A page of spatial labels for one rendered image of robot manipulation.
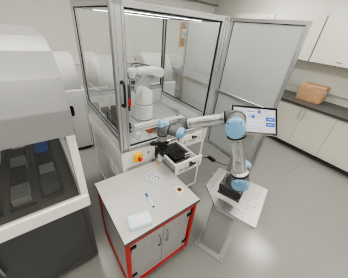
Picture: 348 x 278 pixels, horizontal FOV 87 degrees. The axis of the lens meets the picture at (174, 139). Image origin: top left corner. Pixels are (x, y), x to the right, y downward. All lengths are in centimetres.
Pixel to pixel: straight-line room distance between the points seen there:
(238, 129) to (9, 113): 108
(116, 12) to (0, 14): 325
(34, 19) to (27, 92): 343
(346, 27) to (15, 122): 425
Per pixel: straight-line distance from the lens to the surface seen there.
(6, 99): 102
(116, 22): 128
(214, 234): 197
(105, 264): 210
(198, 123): 129
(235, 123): 109
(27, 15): 438
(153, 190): 152
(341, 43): 423
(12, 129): 104
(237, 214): 151
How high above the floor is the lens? 189
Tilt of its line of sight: 32 degrees down
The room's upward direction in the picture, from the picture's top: 6 degrees clockwise
